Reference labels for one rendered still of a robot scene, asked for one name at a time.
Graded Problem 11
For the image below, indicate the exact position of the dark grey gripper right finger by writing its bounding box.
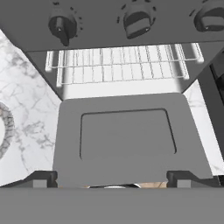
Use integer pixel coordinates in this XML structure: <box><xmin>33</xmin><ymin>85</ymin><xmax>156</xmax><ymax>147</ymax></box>
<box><xmin>166</xmin><ymin>170</ymin><xmax>221</xmax><ymax>188</ymax></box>

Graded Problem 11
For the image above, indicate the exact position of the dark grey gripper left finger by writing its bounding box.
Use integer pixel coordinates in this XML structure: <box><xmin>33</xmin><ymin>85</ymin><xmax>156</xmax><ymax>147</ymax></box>
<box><xmin>8</xmin><ymin>170</ymin><xmax>59</xmax><ymax>188</ymax></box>

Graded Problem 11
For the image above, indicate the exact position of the grey toaster oven door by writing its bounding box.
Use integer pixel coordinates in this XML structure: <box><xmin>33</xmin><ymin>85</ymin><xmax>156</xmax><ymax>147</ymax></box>
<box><xmin>52</xmin><ymin>92</ymin><xmax>214</xmax><ymax>188</ymax></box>

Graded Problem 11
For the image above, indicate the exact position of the dark pointed oven knob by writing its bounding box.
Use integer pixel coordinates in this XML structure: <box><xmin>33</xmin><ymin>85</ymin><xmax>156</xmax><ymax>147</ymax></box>
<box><xmin>47</xmin><ymin>8</ymin><xmax>79</xmax><ymax>47</ymax></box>

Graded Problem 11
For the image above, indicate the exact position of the grey toaster oven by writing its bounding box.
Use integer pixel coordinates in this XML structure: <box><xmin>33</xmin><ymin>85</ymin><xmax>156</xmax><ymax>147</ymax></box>
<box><xmin>0</xmin><ymin>0</ymin><xmax>224</xmax><ymax>102</ymax></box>

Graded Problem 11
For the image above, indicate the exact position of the dark grey oven knob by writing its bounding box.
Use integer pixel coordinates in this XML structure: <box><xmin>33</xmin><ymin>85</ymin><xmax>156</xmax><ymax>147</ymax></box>
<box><xmin>122</xmin><ymin>3</ymin><xmax>153</xmax><ymax>40</ymax></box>
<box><xmin>193</xmin><ymin>3</ymin><xmax>224</xmax><ymax>33</ymax></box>

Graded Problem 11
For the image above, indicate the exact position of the wire toaster oven rack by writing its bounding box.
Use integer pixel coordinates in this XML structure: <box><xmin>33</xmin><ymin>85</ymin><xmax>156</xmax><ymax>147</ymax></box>
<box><xmin>45</xmin><ymin>43</ymin><xmax>205</xmax><ymax>88</ymax></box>

